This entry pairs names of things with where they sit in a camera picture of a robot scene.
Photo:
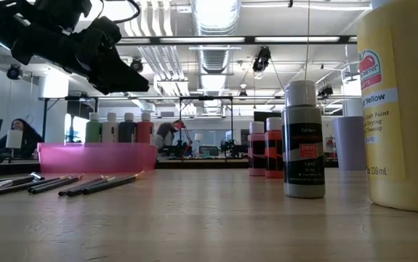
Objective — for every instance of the background robot with red lamp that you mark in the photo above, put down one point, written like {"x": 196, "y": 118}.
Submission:
{"x": 183, "y": 140}

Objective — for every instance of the person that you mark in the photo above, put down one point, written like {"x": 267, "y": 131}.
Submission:
{"x": 30, "y": 136}
{"x": 165, "y": 134}

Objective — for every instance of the white lamp shade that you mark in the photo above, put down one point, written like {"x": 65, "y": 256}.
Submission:
{"x": 14, "y": 139}

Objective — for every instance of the black metal frame station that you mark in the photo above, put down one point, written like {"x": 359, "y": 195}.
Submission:
{"x": 205, "y": 98}

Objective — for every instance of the silver ceiling duct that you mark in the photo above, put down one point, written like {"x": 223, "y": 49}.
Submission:
{"x": 216, "y": 58}

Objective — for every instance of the black paintbrush wide silver ferrule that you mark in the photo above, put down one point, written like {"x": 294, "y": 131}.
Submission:
{"x": 1, "y": 185}

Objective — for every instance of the small red paint bottle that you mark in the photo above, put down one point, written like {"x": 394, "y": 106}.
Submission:
{"x": 275, "y": 147}

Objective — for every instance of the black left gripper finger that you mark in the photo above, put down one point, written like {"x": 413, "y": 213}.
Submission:
{"x": 107, "y": 89}
{"x": 125, "y": 72}

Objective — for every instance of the pink plastic bin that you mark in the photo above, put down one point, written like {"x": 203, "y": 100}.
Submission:
{"x": 96, "y": 158}

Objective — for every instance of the small grey paint bottle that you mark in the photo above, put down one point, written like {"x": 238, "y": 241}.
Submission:
{"x": 304, "y": 145}

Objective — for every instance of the small pink paint bottle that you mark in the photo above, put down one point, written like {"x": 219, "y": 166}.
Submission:
{"x": 257, "y": 149}

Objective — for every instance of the large black paint bottle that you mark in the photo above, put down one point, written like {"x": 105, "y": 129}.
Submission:
{"x": 126, "y": 129}

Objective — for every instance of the lavender plastic cup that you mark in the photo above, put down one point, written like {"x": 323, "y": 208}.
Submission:
{"x": 350, "y": 143}

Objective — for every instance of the black ceiling spotlight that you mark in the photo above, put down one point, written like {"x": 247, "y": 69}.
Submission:
{"x": 14, "y": 71}
{"x": 136, "y": 66}
{"x": 325, "y": 91}
{"x": 261, "y": 58}

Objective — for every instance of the black aluminium table frame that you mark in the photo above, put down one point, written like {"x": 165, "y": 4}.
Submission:
{"x": 201, "y": 164}

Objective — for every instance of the large yellow paint bottle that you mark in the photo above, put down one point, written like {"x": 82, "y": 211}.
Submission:
{"x": 401, "y": 127}

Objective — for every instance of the large green paint bottle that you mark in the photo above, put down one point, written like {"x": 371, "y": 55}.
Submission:
{"x": 93, "y": 129}

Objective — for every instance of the large red paint bottle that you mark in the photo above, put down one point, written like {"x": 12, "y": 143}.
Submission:
{"x": 145, "y": 129}

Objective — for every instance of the black overhead light bar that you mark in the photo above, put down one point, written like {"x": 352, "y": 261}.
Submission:
{"x": 249, "y": 39}

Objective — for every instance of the black background screen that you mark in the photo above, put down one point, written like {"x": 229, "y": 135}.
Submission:
{"x": 261, "y": 115}

